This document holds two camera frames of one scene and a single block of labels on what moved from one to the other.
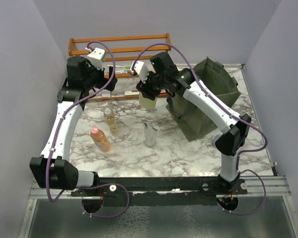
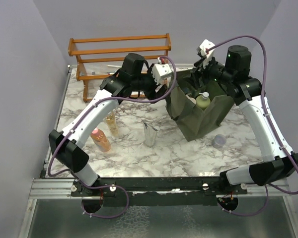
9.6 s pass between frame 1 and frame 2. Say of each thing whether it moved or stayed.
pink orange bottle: stayed
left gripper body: moved
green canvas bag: stayed
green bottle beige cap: moved
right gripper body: moved
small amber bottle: stayed
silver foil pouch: stayed
